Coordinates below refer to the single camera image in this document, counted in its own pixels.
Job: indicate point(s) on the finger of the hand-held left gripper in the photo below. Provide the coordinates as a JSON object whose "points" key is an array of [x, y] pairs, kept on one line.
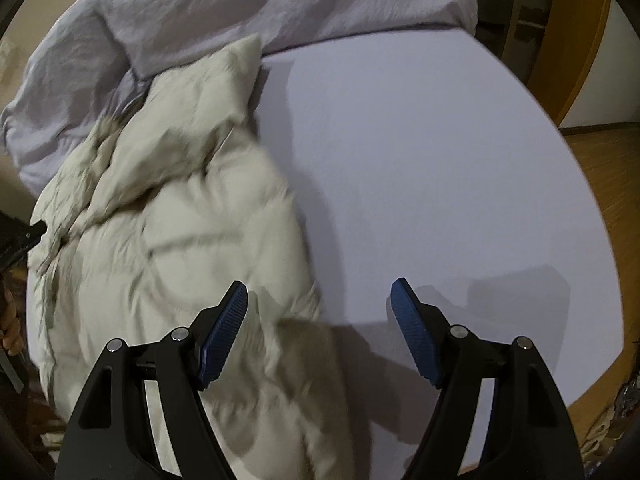
{"points": [[34, 232]]}

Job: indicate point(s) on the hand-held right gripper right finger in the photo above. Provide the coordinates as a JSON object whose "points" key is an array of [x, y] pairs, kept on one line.
{"points": [[415, 335]]}

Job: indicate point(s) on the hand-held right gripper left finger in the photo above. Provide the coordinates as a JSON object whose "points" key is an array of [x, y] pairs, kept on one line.
{"points": [[225, 330]]}

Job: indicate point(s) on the beige puffer jacket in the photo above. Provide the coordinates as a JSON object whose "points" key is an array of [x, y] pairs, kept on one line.
{"points": [[175, 260]]}

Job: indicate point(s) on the person's left hand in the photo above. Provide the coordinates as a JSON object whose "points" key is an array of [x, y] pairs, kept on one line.
{"points": [[11, 330]]}

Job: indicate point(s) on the large lavender pillow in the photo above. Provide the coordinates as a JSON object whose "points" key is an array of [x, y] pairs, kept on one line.
{"points": [[55, 100]]}

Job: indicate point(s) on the beige knitted cloth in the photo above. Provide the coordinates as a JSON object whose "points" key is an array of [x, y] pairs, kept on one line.
{"points": [[600, 432]]}

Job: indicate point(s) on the white door panel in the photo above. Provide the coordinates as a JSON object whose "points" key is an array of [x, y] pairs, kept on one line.
{"points": [[615, 70]]}

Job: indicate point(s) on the wooden door frame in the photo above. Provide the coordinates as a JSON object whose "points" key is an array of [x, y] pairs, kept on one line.
{"points": [[565, 35]]}

